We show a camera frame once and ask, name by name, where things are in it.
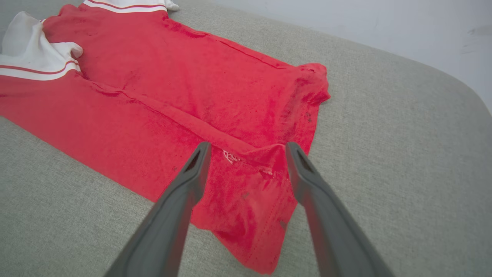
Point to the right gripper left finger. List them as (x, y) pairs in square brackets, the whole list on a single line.
[(169, 227)]

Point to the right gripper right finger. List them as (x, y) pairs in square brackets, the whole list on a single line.
[(334, 238)]

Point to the red and white garment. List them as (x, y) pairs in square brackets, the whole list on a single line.
[(173, 77)]

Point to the grey fabric sofa cushion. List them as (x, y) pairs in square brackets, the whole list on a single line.
[(384, 134)]

